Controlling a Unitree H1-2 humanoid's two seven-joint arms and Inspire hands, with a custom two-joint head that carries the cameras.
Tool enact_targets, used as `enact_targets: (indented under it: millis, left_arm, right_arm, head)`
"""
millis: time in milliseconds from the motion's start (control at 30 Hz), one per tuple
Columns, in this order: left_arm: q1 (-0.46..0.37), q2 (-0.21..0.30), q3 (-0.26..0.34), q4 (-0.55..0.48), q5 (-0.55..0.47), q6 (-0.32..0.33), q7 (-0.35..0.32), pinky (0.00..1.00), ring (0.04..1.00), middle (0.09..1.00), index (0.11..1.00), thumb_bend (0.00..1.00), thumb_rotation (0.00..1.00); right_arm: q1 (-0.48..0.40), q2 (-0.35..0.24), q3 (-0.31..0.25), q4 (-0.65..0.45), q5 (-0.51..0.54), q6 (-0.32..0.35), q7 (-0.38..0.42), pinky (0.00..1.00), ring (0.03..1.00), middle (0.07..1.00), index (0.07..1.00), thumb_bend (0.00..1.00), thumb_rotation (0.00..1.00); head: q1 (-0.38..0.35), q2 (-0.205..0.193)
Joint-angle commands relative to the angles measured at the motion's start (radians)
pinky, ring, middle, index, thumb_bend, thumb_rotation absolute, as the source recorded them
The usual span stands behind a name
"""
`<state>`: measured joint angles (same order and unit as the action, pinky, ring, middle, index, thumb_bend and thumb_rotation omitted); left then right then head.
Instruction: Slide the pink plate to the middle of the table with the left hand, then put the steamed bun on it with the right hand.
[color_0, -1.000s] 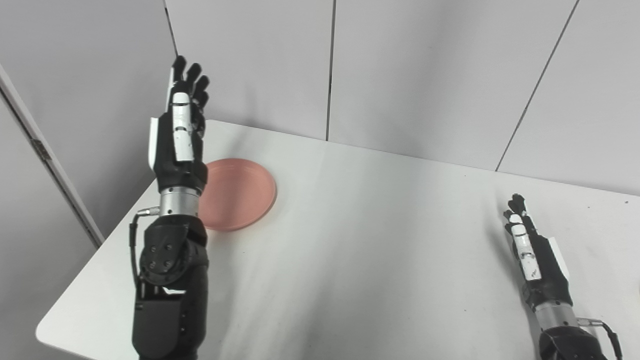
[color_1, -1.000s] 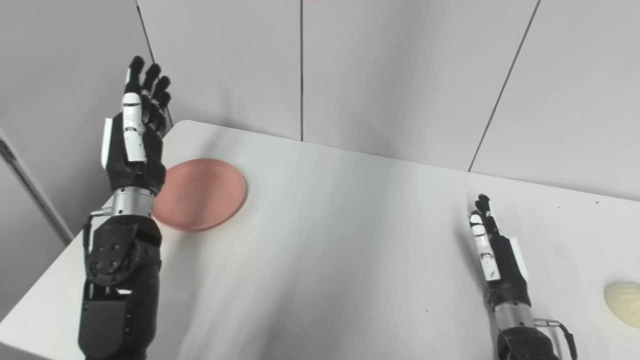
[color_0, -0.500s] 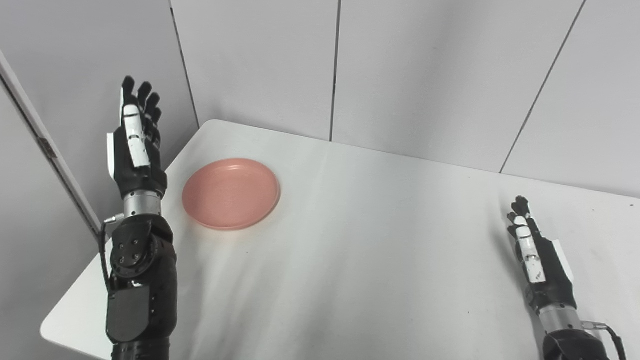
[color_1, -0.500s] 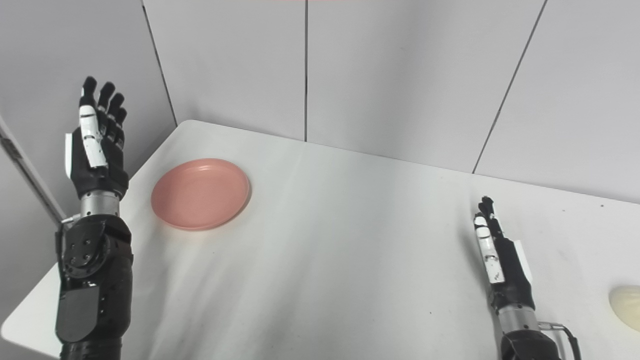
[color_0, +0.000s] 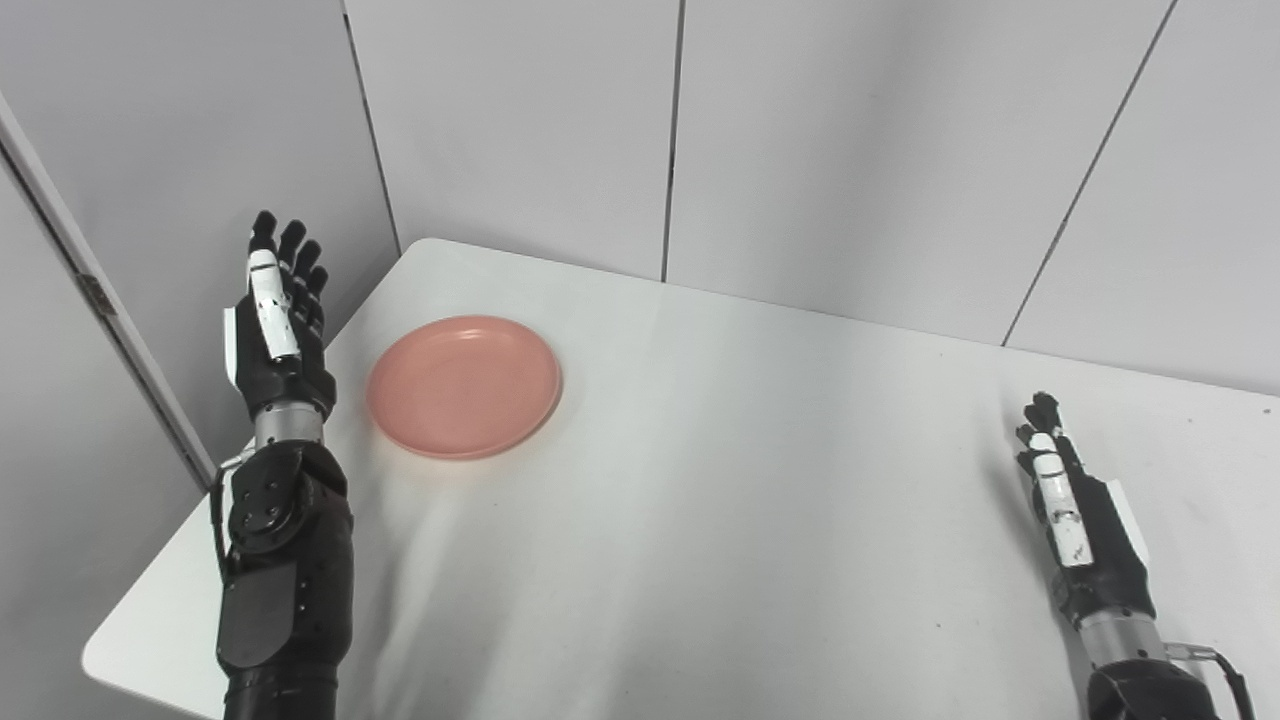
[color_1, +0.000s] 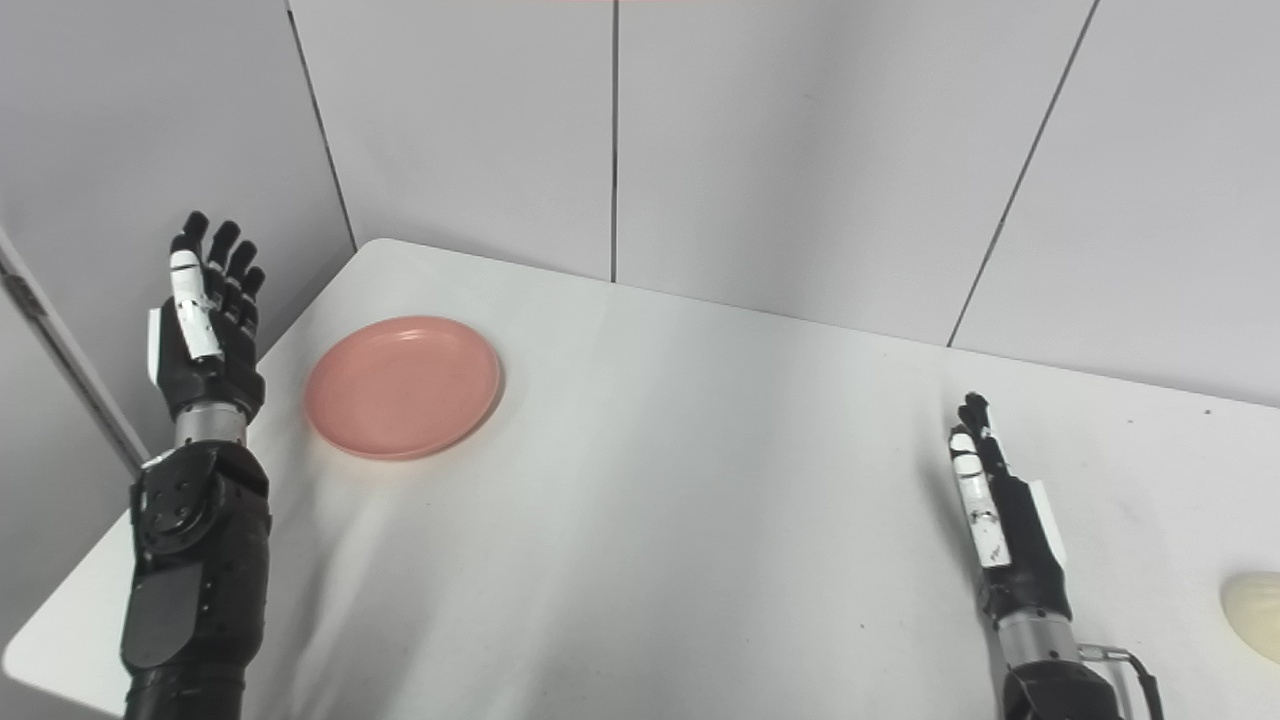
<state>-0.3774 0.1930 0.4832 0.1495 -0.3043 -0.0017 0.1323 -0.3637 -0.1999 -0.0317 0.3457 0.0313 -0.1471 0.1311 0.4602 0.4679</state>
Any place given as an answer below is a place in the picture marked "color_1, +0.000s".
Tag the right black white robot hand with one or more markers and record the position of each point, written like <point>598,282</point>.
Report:
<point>1015,540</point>

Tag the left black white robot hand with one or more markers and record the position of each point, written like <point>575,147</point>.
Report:
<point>210,340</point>

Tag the pink round plate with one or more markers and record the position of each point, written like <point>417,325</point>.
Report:
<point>402,387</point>

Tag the white steamed bun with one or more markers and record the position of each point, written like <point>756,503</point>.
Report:
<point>1255,612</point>

